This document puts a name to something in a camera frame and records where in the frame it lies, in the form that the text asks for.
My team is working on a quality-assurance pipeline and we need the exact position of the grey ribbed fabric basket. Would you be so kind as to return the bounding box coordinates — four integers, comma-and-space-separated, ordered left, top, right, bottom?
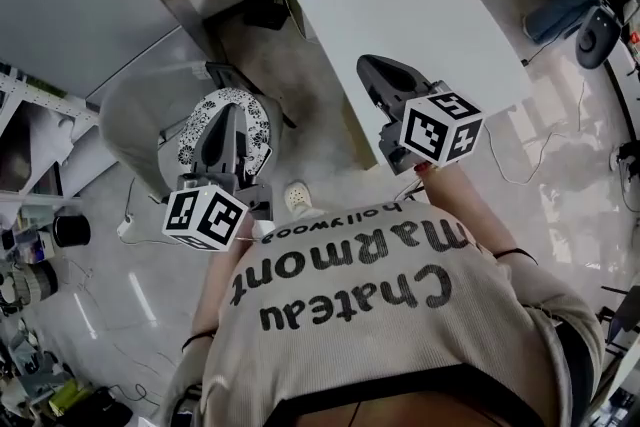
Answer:
9, 259, 59, 304

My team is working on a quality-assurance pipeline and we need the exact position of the black wifi router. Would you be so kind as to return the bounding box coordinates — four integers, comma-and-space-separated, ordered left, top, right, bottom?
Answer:
237, 0, 291, 32

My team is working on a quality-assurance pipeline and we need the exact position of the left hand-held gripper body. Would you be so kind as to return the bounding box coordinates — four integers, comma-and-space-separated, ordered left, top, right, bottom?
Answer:
161, 171, 275, 253

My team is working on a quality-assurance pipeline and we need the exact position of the person's right forearm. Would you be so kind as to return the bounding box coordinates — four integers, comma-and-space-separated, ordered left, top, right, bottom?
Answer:
414, 162, 526, 261

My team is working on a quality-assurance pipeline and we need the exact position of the person's white clog shoe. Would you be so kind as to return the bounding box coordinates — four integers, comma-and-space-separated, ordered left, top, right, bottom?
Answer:
283, 181, 314, 219

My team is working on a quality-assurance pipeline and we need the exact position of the black grey swivel chair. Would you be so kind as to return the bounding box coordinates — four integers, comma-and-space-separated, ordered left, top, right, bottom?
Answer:
574, 0, 640, 71

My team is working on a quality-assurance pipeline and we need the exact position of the light green bag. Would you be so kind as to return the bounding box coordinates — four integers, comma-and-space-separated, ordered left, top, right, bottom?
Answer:
49, 379, 94, 411

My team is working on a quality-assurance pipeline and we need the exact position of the white metal shelf rack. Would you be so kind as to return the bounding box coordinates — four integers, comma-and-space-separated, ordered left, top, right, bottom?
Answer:
0, 59, 101, 216

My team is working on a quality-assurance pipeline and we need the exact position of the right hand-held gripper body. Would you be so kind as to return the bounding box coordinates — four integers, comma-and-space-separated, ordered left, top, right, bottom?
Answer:
377, 80, 485, 176

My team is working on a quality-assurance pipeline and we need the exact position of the cream printed sweatshirt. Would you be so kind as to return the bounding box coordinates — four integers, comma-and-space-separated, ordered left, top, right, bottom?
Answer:
154, 200, 609, 427

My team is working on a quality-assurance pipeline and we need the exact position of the floral black-white seat cushion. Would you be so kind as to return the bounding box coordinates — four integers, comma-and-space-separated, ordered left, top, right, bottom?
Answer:
177, 87, 274, 176

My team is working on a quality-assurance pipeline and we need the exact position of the black waste bin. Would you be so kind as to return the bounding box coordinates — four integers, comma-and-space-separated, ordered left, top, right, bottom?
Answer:
52, 213, 92, 249

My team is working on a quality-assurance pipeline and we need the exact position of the white refrigerator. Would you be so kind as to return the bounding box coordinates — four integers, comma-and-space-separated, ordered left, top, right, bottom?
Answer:
0, 0, 216, 109

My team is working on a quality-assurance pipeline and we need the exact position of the person's left forearm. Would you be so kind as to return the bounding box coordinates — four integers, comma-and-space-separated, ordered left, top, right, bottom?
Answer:
192, 239, 261, 341

